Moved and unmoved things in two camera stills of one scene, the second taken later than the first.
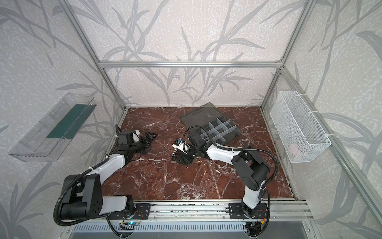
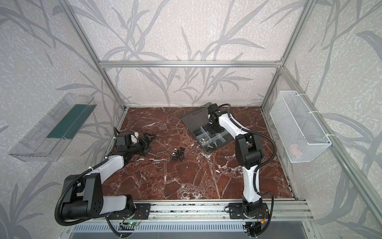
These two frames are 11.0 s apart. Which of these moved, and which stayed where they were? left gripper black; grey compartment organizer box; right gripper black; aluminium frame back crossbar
Moved: right gripper black
Stayed: left gripper black; grey compartment organizer box; aluminium frame back crossbar
